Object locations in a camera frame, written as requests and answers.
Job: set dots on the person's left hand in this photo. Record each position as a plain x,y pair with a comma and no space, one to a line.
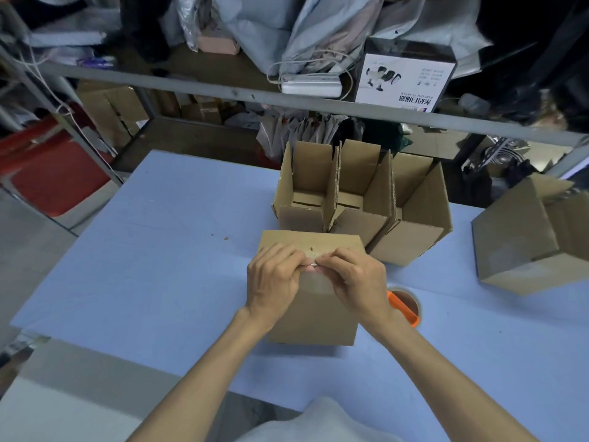
271,285

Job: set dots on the person's right hand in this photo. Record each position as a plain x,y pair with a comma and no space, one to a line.
363,285

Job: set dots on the orange blue tape dispenser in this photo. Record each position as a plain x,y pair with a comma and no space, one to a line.
405,308

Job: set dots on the plain brown cardboard box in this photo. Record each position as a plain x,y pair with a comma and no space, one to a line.
511,239

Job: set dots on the large brown storage cardboard box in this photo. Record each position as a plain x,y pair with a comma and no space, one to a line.
110,115

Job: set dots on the person's right forearm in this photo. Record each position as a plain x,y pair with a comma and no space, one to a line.
451,386

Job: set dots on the person's left forearm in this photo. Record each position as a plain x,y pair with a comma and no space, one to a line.
198,386

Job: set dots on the person's white shirt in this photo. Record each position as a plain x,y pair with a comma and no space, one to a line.
322,423

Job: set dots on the dark green bag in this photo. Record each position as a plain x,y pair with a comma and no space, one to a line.
386,135

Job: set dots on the bundle of grey paper bags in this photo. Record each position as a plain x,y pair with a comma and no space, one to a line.
299,131

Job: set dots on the silver reflective roll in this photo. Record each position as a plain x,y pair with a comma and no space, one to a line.
506,150

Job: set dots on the white power strip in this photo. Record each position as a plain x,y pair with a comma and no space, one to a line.
310,87

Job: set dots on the white black printed box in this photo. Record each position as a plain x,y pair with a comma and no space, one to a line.
405,78

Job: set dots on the grey metal shelving rack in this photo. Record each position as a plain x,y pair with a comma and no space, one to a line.
184,89

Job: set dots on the white glossy cabinet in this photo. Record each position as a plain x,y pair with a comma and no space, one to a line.
69,405

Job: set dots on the red plastic stool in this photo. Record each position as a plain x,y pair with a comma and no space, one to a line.
60,179

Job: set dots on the pile of grey plastic mailers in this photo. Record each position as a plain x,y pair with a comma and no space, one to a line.
267,22

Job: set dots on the white perforated rack post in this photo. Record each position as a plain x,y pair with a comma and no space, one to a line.
570,163

